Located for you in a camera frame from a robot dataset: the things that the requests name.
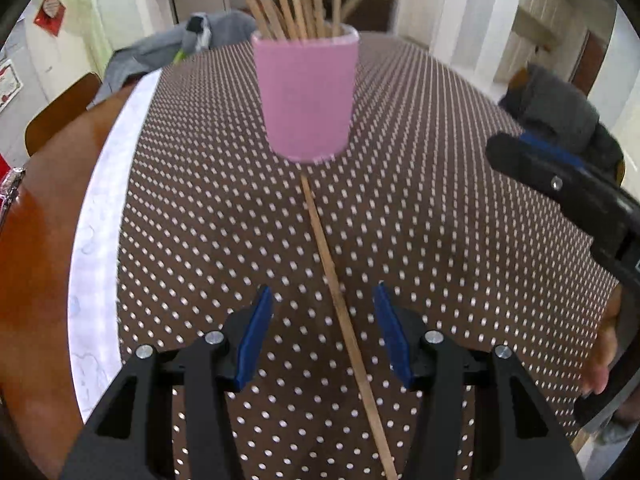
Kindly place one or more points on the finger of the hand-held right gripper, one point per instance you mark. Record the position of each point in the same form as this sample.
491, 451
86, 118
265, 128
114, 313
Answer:
555, 152
555, 185

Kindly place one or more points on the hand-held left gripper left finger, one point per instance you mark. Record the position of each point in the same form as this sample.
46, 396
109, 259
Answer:
252, 340

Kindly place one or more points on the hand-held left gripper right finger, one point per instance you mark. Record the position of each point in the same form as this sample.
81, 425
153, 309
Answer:
392, 340

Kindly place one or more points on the long wooden chopstick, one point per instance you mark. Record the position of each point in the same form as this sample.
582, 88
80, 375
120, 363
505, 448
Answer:
339, 300

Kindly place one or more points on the pink cup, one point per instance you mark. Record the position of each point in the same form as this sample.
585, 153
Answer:
305, 100

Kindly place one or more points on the bunch of wooden chopsticks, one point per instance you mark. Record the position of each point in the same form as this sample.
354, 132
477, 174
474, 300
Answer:
315, 20

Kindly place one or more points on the person's right hand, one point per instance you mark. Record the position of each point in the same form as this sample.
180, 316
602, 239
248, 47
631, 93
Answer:
605, 350

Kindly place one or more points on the wooden chair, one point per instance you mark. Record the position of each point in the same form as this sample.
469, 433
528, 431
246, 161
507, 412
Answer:
517, 80
60, 115

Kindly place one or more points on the brown wooden door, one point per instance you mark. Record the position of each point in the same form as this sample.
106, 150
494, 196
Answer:
587, 65

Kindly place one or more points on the brown polka dot tablecloth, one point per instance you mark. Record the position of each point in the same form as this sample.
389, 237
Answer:
200, 210

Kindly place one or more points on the white cabinet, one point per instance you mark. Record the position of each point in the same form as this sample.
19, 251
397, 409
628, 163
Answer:
535, 10

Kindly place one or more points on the white patterned table cover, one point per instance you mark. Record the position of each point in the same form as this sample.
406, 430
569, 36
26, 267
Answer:
100, 240

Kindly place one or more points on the white door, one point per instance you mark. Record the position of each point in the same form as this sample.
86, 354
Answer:
420, 10

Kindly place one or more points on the dark wooden desk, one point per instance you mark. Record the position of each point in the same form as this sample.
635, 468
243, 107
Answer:
372, 15

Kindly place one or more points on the grey jacket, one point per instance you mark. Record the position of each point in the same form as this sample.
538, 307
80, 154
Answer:
150, 50

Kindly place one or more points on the black white green cloth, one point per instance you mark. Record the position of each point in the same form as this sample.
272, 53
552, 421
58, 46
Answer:
200, 30

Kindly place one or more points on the green curtain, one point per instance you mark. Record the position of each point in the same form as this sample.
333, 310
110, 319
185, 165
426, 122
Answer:
85, 10

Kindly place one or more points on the wall of award certificates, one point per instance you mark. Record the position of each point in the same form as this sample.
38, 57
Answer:
7, 85

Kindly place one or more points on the red diamond wall decoration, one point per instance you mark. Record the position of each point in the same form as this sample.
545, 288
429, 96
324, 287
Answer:
50, 12

